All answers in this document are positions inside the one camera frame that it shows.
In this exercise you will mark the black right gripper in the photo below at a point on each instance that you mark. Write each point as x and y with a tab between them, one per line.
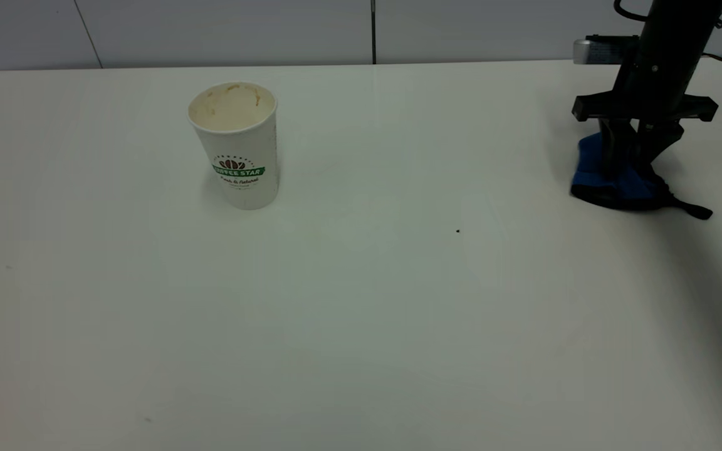
649	103

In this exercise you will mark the blue microfibre cloth black trim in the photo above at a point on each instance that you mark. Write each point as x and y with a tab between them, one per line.
624	185

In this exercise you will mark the white paper coffee cup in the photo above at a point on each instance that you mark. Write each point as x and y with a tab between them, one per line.
242	156

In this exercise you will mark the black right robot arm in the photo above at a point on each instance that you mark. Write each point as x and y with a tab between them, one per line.
674	31

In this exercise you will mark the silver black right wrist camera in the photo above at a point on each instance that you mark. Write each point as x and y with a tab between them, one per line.
605	50

